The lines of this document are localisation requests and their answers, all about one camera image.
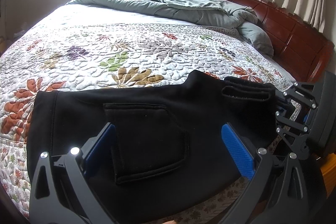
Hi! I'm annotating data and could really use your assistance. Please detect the floral quilted bedspread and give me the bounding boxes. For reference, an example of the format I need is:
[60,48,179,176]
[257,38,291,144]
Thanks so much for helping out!
[0,22,297,224]

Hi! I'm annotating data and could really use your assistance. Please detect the wooden headboard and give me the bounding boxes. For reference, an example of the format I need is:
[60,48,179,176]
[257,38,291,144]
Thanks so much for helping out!
[207,0,335,83]

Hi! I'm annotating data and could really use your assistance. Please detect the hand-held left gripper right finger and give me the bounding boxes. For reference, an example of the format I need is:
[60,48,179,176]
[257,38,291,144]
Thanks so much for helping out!
[210,122,309,224]

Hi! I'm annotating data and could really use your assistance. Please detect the pale patterned bed sheet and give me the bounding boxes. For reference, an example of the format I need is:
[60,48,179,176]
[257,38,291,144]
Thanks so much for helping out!
[26,4,242,35]

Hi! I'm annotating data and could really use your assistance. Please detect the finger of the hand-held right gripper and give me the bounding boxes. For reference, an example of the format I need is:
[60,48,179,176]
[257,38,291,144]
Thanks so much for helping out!
[276,109,313,161]
[276,81,319,125]

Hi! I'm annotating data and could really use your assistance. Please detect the grey duvet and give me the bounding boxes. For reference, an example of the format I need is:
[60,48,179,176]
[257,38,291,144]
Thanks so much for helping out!
[66,0,275,58]

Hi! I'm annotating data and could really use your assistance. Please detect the black pants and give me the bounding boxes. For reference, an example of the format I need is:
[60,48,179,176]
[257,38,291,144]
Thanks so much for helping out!
[26,70,297,224]

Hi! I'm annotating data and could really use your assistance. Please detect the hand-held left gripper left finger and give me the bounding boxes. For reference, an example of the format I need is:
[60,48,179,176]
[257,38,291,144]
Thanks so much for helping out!
[29,122,117,224]

